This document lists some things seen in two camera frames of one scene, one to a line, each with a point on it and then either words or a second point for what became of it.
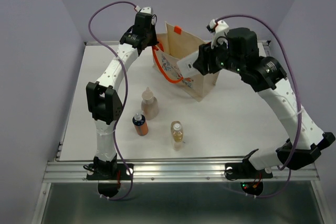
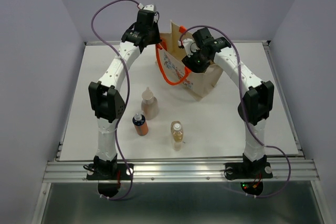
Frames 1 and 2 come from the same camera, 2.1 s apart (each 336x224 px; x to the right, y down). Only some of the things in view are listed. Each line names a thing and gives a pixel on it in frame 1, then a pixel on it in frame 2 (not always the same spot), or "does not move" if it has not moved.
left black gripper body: (151, 35) does not move
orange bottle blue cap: (140, 123) does not move
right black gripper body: (235, 63) → (197, 62)
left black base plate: (116, 171) does not move
